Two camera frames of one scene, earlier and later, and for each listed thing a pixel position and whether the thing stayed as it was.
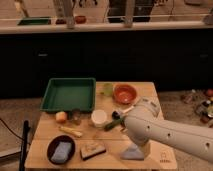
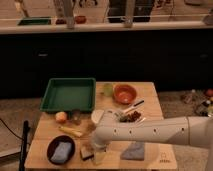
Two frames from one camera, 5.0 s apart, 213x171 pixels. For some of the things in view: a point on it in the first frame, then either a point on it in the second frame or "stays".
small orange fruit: [61, 116] stays
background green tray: [34, 21] stays
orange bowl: [124, 94] stays
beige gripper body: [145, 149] to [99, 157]
